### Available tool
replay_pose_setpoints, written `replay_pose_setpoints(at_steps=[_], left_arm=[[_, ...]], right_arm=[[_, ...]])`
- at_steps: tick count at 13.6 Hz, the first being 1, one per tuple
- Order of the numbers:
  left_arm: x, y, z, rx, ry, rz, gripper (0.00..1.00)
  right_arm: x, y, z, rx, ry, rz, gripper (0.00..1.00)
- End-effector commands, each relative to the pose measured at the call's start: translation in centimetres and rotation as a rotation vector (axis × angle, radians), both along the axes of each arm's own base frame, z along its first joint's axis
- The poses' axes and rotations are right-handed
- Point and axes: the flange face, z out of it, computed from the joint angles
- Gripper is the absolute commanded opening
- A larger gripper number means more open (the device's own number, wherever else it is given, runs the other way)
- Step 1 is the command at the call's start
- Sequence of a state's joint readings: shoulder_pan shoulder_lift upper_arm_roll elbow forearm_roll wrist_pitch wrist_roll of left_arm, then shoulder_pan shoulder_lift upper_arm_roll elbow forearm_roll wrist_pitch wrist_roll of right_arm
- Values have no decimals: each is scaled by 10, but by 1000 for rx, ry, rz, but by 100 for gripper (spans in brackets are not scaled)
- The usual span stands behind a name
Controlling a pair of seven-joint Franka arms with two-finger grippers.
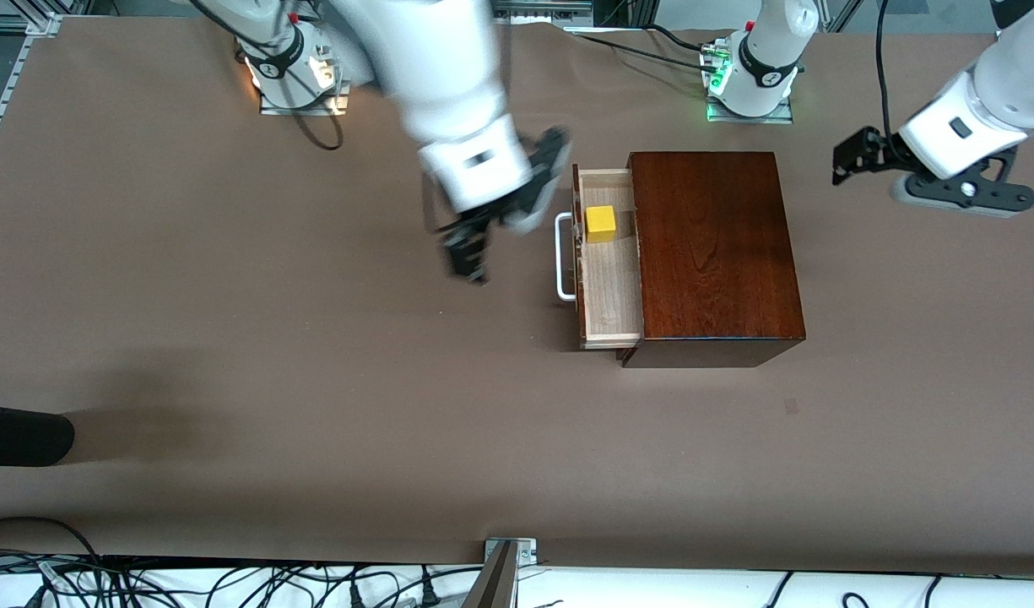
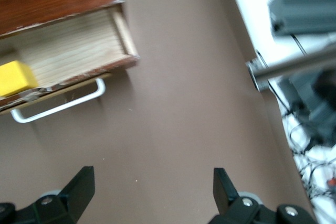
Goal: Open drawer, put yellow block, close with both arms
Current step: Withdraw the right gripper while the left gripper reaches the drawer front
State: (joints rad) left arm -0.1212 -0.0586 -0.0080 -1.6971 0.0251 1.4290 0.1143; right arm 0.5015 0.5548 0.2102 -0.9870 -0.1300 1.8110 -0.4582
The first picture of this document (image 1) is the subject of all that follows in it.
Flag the white metal drawer handle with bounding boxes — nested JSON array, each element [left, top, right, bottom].
[[555, 212, 578, 301]]

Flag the light wood drawer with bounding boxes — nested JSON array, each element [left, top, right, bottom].
[[572, 165, 646, 350]]

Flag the metal rack device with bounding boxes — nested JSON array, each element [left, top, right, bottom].
[[491, 0, 595, 24]]

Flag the dark brown wooden cabinet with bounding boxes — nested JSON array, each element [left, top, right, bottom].
[[626, 152, 807, 369]]

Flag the black ribbed padded cylinder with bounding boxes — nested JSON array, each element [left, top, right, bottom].
[[0, 404, 75, 467]]

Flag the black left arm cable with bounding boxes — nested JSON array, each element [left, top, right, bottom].
[[876, 0, 906, 140]]

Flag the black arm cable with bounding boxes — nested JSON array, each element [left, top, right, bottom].
[[289, 106, 346, 153], [876, 0, 906, 140]]

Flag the black table cable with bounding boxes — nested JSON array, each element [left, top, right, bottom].
[[643, 24, 720, 53], [567, 30, 716, 73]]

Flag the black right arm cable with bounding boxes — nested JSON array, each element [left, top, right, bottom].
[[289, 106, 346, 153]]

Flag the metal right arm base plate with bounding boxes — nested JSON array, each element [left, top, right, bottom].
[[259, 76, 355, 117]]

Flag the small metal corner bracket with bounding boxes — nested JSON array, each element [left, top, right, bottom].
[[483, 537, 539, 568]]

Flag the grey aluminium profile post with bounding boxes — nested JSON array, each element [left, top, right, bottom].
[[462, 540, 519, 608]]

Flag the thick black arched cable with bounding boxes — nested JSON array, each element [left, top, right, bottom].
[[0, 517, 104, 562]]

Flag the long aluminium side rail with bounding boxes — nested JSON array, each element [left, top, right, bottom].
[[0, 13, 62, 178]]

